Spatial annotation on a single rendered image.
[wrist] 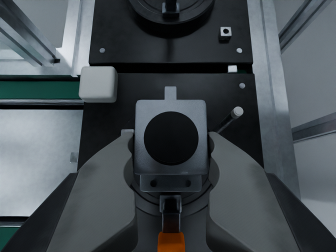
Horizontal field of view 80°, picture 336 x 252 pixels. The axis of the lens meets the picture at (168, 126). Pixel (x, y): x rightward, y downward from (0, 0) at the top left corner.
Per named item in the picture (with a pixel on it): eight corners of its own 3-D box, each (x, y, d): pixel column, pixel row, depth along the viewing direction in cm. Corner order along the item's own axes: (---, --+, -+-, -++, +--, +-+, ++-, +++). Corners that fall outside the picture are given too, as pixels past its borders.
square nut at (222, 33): (229, 40, 30) (231, 36, 29) (219, 40, 30) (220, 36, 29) (229, 31, 30) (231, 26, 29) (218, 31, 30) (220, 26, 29)
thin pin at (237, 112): (219, 135, 25) (244, 115, 16) (212, 135, 25) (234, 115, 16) (218, 128, 25) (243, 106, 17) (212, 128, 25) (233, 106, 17)
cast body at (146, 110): (196, 188, 17) (215, 200, 10) (144, 188, 17) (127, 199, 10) (193, 94, 19) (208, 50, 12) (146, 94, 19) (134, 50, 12)
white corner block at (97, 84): (119, 107, 30) (112, 97, 26) (88, 107, 30) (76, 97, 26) (121, 78, 31) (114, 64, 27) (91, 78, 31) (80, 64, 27)
